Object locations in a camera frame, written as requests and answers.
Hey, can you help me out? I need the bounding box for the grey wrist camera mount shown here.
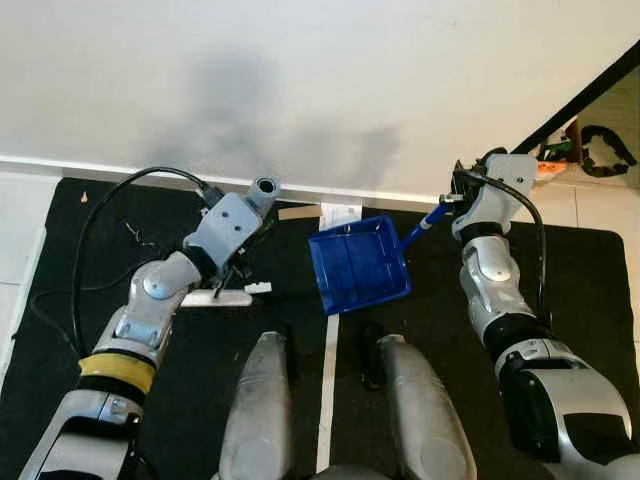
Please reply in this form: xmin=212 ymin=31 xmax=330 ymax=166
xmin=185 ymin=178 xmax=283 ymax=269
xmin=460 ymin=153 xmax=538 ymax=241

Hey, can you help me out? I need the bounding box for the orange white label box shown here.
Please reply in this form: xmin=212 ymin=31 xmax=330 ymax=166
xmin=535 ymin=160 xmax=571 ymax=183

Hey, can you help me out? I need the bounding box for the silver robot leg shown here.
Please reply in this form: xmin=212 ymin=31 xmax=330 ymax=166
xmin=218 ymin=332 xmax=297 ymax=480
xmin=360 ymin=322 xmax=479 ymax=480

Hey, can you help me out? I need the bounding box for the brown tape strip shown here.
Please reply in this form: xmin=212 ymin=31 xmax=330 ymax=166
xmin=278 ymin=205 xmax=323 ymax=221

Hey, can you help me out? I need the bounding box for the black door frame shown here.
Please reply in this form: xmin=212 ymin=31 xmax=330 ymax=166
xmin=510 ymin=40 xmax=640 ymax=156

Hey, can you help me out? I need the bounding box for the small dark wire scrap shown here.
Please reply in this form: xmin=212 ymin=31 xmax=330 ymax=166
xmin=123 ymin=224 xmax=151 ymax=247

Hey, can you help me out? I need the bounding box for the white paper sheet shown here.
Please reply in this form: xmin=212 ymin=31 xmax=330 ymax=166
xmin=320 ymin=203 xmax=363 ymax=229

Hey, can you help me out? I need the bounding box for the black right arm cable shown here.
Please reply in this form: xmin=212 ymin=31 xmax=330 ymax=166
xmin=470 ymin=170 xmax=551 ymax=326

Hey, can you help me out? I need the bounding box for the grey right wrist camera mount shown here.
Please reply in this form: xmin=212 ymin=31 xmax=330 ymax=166
xmin=460 ymin=153 xmax=538 ymax=241

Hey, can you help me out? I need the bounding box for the blue plastic dustpan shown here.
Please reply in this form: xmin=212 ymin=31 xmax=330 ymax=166
xmin=308 ymin=205 xmax=448 ymax=317

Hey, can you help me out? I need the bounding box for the silver right robot leg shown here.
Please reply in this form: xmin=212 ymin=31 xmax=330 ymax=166
xmin=360 ymin=322 xmax=479 ymax=480

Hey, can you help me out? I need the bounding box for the white tape line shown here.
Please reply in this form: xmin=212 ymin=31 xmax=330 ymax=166
xmin=316 ymin=312 xmax=341 ymax=473

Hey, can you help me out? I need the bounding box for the silver left robot leg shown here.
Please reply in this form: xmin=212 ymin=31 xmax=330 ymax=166
xmin=218 ymin=332 xmax=297 ymax=480

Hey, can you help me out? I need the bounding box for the black strap loop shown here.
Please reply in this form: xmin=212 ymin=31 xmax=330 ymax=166
xmin=580 ymin=125 xmax=639 ymax=178

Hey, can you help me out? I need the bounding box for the black floor mat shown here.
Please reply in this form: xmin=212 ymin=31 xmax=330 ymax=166
xmin=0 ymin=178 xmax=629 ymax=480

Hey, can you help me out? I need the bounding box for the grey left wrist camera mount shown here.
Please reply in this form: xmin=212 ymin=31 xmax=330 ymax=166
xmin=185 ymin=178 xmax=283 ymax=269

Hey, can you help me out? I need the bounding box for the white hand brush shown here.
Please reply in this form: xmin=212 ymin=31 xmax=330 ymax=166
xmin=180 ymin=262 xmax=254 ymax=308

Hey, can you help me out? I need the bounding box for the small green black object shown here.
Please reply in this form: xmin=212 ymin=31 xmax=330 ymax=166
xmin=540 ymin=143 xmax=581 ymax=163

